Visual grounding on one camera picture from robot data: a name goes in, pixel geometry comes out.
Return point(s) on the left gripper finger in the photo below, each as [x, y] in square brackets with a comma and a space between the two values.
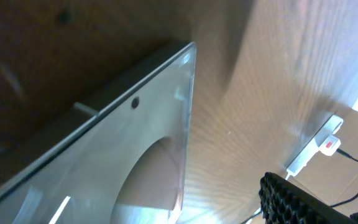
[282, 202]

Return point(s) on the white power strip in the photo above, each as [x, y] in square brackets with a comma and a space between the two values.
[323, 141]

